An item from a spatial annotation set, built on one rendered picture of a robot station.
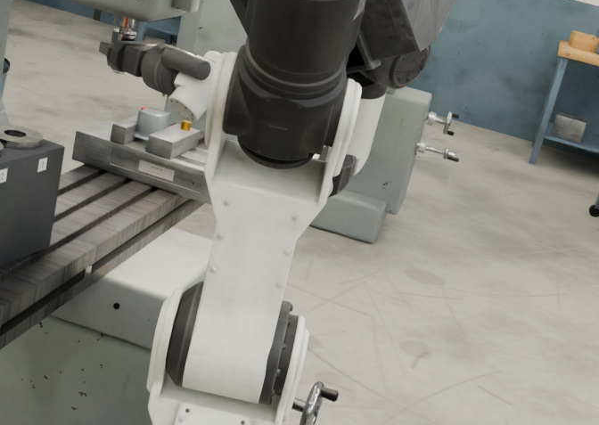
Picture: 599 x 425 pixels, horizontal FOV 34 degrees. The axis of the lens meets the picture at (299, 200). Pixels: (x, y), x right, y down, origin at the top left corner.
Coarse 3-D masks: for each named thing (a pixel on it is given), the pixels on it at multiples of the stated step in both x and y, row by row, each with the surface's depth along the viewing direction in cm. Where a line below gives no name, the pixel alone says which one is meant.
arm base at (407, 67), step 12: (384, 60) 150; (396, 60) 150; (408, 60) 152; (420, 60) 154; (372, 72) 150; (384, 72) 151; (396, 72) 152; (408, 72) 154; (420, 72) 156; (384, 84) 153; (396, 84) 154; (408, 84) 157
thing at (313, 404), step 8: (320, 384) 195; (312, 392) 192; (320, 392) 193; (328, 392) 193; (336, 392) 193; (296, 400) 196; (312, 400) 191; (320, 400) 200; (336, 400) 194; (296, 408) 196; (304, 408) 191; (312, 408) 191; (320, 408) 197; (304, 416) 191; (312, 416) 191; (304, 424) 191; (312, 424) 198
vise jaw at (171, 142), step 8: (168, 128) 216; (176, 128) 217; (192, 128) 220; (152, 136) 208; (160, 136) 208; (168, 136) 210; (176, 136) 211; (184, 136) 212; (192, 136) 216; (152, 144) 208; (160, 144) 208; (168, 144) 207; (176, 144) 209; (184, 144) 213; (192, 144) 218; (152, 152) 209; (160, 152) 208; (168, 152) 207; (176, 152) 210
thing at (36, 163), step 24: (0, 144) 152; (24, 144) 156; (48, 144) 161; (0, 168) 148; (24, 168) 154; (48, 168) 160; (0, 192) 150; (24, 192) 156; (48, 192) 163; (0, 216) 152; (24, 216) 158; (48, 216) 165; (0, 240) 154; (24, 240) 161; (48, 240) 167; (0, 264) 156
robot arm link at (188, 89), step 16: (160, 64) 175; (176, 64) 170; (192, 64) 168; (208, 64) 169; (160, 80) 175; (176, 80) 173; (192, 80) 171; (208, 80) 171; (176, 96) 170; (192, 96) 170; (208, 96) 172; (192, 112) 171
